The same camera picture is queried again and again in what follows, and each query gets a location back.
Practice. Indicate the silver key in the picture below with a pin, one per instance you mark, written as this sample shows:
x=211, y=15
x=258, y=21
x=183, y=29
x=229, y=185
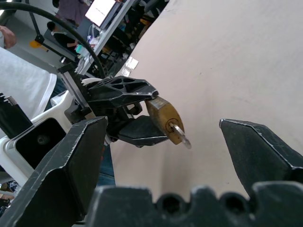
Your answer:
x=183, y=137

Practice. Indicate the white computer monitor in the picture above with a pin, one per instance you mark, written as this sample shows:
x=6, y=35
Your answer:
x=99, y=10

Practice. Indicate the bystander bare hand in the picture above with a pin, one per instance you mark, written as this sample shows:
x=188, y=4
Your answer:
x=8, y=35

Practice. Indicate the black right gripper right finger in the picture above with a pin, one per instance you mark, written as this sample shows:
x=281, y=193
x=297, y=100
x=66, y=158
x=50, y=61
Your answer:
x=260, y=153

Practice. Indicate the teal bottle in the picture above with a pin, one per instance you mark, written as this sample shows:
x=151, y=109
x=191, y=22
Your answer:
x=80, y=50

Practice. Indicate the brass padlock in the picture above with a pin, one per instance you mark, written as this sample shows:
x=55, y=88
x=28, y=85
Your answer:
x=163, y=116

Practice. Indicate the person in dark purple top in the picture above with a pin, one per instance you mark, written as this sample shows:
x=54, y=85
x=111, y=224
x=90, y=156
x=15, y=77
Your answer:
x=72, y=10

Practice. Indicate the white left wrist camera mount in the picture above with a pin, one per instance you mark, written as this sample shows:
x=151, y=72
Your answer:
x=28, y=146

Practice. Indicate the black stand with yellow joint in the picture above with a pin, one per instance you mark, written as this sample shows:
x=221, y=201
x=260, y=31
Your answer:
x=39, y=39

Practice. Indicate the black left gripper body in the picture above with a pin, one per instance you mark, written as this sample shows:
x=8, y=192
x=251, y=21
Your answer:
x=78, y=99

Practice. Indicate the seated person in black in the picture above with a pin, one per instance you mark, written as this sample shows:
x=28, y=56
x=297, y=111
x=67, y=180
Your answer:
x=62, y=37

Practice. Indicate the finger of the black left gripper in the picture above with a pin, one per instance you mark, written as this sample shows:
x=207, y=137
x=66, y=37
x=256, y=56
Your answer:
x=142, y=132
x=123, y=91

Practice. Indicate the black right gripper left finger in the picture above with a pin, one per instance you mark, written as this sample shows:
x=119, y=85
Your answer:
x=54, y=170

